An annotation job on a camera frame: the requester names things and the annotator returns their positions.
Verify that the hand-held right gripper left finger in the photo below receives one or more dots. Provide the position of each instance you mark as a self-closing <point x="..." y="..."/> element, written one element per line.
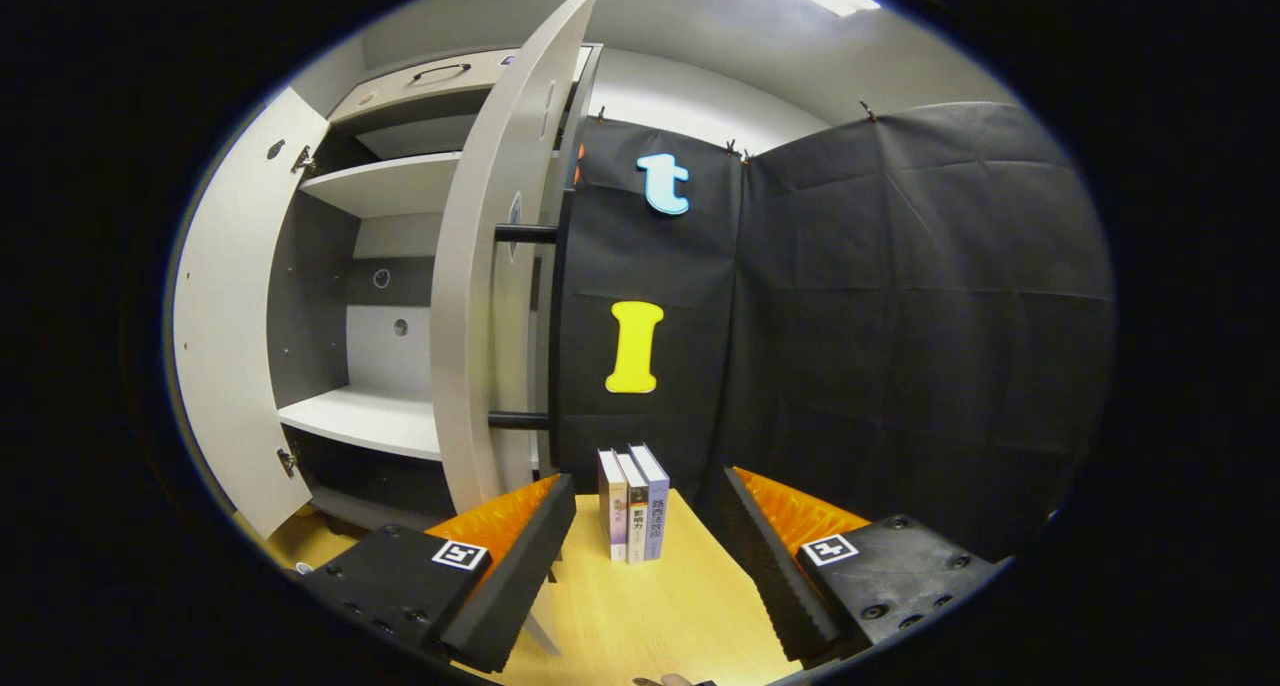
<point x="520" y="576"/>

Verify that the black orange spine book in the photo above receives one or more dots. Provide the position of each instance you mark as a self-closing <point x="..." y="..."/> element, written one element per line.
<point x="634" y="516"/>

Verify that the blue spine book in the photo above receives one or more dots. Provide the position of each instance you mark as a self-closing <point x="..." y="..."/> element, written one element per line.
<point x="656" y="511"/>

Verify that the black backdrop cloth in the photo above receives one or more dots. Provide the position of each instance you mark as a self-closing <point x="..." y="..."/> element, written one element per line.
<point x="900" y="316"/>

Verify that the grey white cabinet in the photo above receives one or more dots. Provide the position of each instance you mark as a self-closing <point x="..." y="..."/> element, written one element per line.
<point x="310" y="296"/>

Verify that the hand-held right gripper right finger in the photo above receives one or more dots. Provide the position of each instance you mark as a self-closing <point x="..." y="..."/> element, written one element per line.
<point x="770" y="576"/>

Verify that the white purple spine book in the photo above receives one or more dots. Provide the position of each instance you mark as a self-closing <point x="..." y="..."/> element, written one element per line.
<point x="608" y="506"/>

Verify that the white cabinet shelf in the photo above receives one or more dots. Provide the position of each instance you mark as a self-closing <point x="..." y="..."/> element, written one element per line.
<point x="390" y="186"/>

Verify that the white cabinet door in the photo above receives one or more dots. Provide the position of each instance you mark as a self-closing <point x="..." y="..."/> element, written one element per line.
<point x="470" y="266"/>
<point x="230" y="316"/>

